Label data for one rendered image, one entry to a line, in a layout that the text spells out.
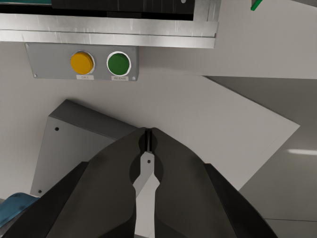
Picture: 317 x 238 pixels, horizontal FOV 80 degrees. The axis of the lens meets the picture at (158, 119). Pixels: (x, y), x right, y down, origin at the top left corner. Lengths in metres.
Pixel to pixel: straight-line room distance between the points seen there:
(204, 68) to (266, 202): 2.11
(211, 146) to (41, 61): 0.50
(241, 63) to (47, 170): 0.57
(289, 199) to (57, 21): 2.49
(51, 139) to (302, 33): 0.64
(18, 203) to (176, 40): 0.41
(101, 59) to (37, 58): 0.12
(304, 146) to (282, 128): 1.45
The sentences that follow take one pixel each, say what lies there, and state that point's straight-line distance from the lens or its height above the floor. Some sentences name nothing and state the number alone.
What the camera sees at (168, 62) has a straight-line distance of 0.49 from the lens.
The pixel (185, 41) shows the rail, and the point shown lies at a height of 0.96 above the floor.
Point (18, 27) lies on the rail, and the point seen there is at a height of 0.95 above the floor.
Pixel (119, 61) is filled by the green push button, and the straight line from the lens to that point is 0.38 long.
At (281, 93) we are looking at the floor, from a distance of 1.73.
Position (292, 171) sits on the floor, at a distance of 2.27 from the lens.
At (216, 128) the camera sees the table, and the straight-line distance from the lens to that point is 0.59.
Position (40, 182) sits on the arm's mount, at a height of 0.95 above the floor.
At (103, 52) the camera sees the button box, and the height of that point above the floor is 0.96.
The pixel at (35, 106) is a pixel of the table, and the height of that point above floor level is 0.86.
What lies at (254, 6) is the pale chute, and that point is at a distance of 0.35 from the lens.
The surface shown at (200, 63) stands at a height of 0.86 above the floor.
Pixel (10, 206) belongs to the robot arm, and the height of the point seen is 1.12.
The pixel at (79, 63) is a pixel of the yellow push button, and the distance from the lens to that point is 0.40.
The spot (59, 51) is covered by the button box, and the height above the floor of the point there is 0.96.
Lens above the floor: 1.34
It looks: 62 degrees down
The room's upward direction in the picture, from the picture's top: 178 degrees clockwise
